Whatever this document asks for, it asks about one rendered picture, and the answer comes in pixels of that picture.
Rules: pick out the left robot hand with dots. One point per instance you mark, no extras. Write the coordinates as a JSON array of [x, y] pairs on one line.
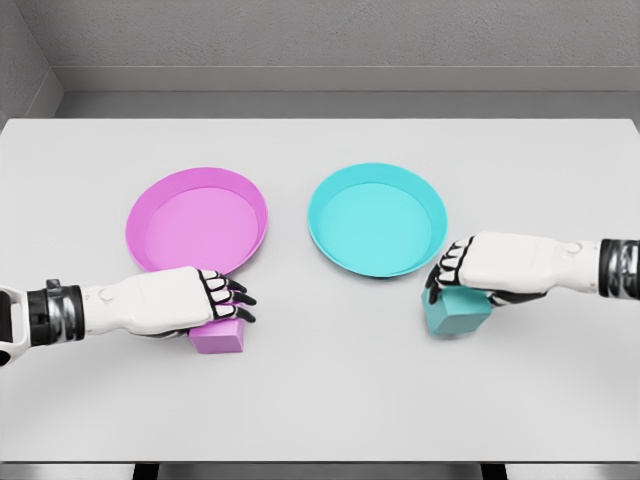
[[170, 299]]

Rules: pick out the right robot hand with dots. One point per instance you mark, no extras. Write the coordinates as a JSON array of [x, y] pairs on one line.
[[500, 267]]

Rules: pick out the pink block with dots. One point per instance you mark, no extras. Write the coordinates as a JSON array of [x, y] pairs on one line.
[[220, 339]]

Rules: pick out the cyan block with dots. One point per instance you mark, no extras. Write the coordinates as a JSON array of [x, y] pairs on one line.
[[452, 315]]

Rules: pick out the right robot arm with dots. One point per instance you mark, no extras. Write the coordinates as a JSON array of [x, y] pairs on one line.
[[595, 267]]

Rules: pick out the pink plate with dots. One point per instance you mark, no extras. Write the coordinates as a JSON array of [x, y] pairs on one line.
[[196, 220]]

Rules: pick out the cyan plate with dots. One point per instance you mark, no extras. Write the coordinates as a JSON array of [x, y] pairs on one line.
[[377, 219]]

